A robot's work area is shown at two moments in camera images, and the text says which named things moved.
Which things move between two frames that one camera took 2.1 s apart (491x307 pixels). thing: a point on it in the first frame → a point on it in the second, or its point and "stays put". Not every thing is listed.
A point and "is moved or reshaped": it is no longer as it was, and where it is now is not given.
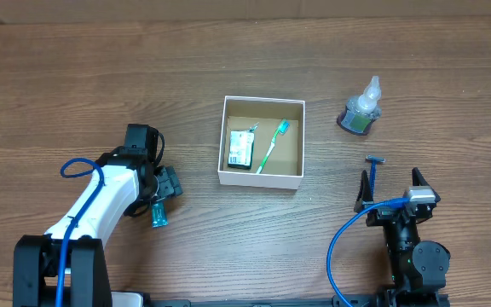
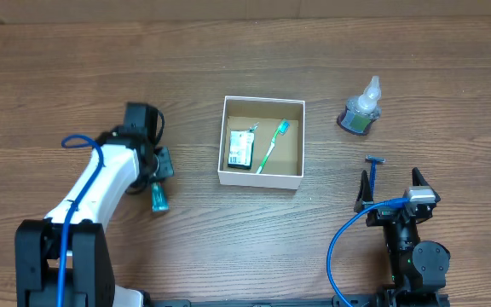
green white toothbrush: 282,128 stays put
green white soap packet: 240,149 stays put
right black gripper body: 393,214 stays put
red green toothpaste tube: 158,215 is moved or reshaped
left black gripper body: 169,182 → 164,166
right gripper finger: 418,179 stays put
